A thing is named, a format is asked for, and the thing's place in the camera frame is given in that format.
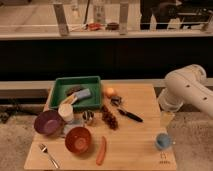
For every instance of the white cylindrical cup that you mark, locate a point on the white cylindrical cup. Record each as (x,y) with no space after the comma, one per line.
(66,112)

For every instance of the orange fruit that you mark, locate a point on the orange fruit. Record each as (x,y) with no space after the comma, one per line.
(109,92)

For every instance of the blue grey sponge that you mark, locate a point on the blue grey sponge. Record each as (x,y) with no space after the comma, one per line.
(83,94)

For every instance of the green plastic tray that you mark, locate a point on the green plastic tray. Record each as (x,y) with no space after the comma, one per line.
(61,85)

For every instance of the blue cup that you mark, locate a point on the blue cup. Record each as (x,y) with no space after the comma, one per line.
(163,141)

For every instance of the dark bowl on shelf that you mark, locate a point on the dark bowl on shelf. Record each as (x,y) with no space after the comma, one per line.
(112,26)

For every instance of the small metal cup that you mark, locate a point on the small metal cup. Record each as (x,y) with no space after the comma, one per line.
(88,117)

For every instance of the person in background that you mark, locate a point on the person in background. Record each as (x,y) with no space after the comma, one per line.
(156,8)

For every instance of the dark brown item in tray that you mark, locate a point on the dark brown item in tray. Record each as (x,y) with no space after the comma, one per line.
(74,89)

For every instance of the silver fork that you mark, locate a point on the silver fork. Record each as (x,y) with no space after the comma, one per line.
(44,149)

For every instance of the purple bowl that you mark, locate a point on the purple bowl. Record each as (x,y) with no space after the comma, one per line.
(48,122)

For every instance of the orange carrot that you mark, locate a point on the orange carrot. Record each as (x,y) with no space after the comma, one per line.
(102,151)

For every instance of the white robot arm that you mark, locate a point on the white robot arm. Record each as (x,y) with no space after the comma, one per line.
(185,85)

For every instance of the dark red grape bunch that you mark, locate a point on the dark red grape bunch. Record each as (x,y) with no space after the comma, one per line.
(109,118)

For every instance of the yellow item in tray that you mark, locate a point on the yellow item in tray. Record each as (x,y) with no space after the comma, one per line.
(70,100)

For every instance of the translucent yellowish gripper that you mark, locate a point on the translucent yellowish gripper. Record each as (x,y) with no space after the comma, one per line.
(166,118)

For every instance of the light blue cloth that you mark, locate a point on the light blue cloth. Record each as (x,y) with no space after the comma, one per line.
(70,125)

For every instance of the orange-brown bowl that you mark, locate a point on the orange-brown bowl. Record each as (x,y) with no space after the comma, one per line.
(78,140)

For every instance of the red object on shelf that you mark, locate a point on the red object on shelf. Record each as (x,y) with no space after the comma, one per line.
(94,26)

